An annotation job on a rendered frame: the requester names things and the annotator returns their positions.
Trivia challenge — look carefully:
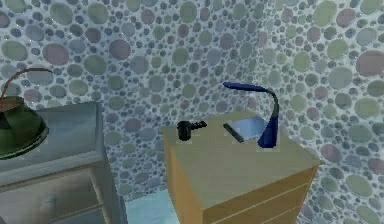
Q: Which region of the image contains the blue bendable desk lamp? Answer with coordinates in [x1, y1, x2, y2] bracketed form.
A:
[222, 81, 280, 149]

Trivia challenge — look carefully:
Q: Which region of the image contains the green shaded lamp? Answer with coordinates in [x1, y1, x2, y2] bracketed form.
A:
[0, 67, 54, 160]

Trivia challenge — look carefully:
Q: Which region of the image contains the tan wooden chest of drawers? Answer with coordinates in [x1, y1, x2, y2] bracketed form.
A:
[160, 109, 323, 224]

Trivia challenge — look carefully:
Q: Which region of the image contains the grey side table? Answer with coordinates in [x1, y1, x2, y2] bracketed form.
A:
[0, 101, 128, 224]

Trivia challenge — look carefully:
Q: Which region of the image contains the pale blue flat book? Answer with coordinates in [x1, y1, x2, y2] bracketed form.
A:
[222, 115, 268, 144]

